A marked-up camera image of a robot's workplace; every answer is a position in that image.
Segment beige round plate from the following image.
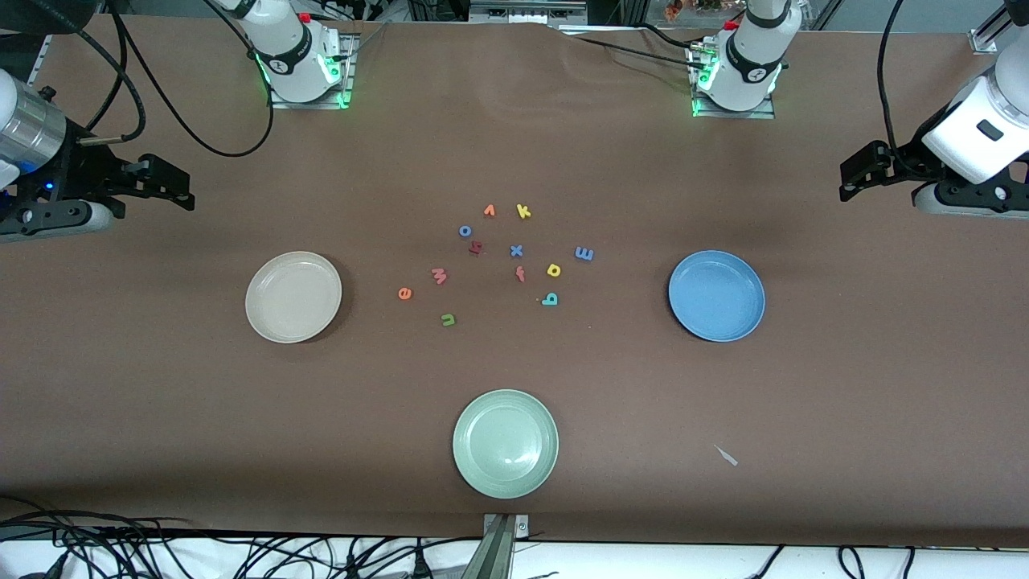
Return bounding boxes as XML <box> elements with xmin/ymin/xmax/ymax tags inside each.
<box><xmin>244</xmin><ymin>251</ymin><xmax>343</xmax><ymax>345</ymax></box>

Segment blue round plate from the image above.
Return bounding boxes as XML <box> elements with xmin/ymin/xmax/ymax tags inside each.
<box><xmin>668</xmin><ymin>250</ymin><xmax>766</xmax><ymax>343</ymax></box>

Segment brown paper table cover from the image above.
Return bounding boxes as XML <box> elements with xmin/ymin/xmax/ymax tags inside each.
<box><xmin>0</xmin><ymin>14</ymin><xmax>1029</xmax><ymax>549</ymax></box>

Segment pale green round plate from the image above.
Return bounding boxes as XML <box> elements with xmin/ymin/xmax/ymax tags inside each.
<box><xmin>452</xmin><ymin>389</ymin><xmax>560</xmax><ymax>500</ymax></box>

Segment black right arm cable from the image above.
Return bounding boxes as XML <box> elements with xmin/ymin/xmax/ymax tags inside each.
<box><xmin>76</xmin><ymin>0</ymin><xmax>276</xmax><ymax>158</ymax></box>

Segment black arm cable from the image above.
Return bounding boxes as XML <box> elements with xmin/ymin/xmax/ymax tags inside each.
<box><xmin>76</xmin><ymin>0</ymin><xmax>276</xmax><ymax>158</ymax></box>
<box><xmin>876</xmin><ymin>0</ymin><xmax>925</xmax><ymax>178</ymax></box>

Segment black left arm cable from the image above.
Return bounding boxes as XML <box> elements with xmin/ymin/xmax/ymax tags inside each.
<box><xmin>876</xmin><ymin>0</ymin><xmax>925</xmax><ymax>178</ymax></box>

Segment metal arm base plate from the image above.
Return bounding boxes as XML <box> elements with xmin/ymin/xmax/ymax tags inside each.
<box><xmin>268</xmin><ymin>34</ymin><xmax>356</xmax><ymax>110</ymax></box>
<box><xmin>690</xmin><ymin>44</ymin><xmax>777</xmax><ymax>121</ymax></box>

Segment aluminium frame extrusion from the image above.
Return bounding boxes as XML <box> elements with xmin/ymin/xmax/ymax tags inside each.
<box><xmin>969</xmin><ymin>0</ymin><xmax>1029</xmax><ymax>55</ymax></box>

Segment black cable on table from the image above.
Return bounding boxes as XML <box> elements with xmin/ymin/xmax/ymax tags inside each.
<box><xmin>555</xmin><ymin>28</ymin><xmax>708</xmax><ymax>73</ymax></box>

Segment tangled black floor cables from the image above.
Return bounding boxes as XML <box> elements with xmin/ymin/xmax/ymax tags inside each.
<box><xmin>0</xmin><ymin>497</ymin><xmax>483</xmax><ymax>579</ymax></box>

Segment silver background equipment frame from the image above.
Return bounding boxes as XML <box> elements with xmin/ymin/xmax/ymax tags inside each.
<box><xmin>469</xmin><ymin>0</ymin><xmax>589</xmax><ymax>25</ymax></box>

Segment black floor cable loops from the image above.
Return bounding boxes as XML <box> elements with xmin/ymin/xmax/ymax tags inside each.
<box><xmin>748</xmin><ymin>545</ymin><xmax>917</xmax><ymax>579</ymax></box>

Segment aluminium profile with bracket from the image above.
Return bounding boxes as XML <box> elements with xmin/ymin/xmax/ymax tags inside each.
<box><xmin>460</xmin><ymin>513</ymin><xmax>531</xmax><ymax>579</ymax></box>

